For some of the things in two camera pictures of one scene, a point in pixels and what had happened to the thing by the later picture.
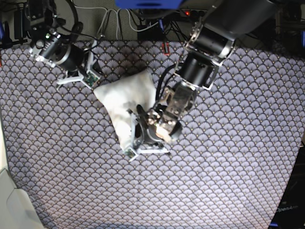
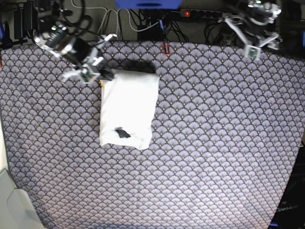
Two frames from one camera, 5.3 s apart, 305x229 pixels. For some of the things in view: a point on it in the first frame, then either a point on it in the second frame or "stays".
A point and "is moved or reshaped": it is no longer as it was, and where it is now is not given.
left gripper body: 142,140 -> 258,36
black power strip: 192,12 stays
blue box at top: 149,5 stays
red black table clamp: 167,50 stays
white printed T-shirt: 119,97 is moved or reshaped
